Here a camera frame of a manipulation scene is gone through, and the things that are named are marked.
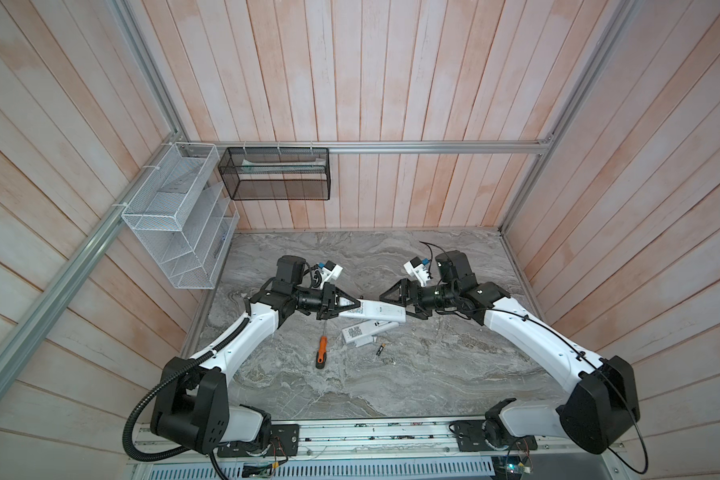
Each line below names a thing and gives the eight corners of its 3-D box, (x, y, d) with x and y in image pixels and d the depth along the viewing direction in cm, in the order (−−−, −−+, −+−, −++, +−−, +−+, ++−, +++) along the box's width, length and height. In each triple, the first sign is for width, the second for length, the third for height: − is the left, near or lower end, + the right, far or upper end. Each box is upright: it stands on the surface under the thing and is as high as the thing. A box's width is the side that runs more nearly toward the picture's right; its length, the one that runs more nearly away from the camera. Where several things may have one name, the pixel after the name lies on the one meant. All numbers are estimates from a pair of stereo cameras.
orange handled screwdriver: (316, 368, 87) (315, 365, 85) (319, 324, 96) (318, 320, 94) (326, 368, 87) (325, 365, 85) (328, 324, 96) (328, 320, 94)
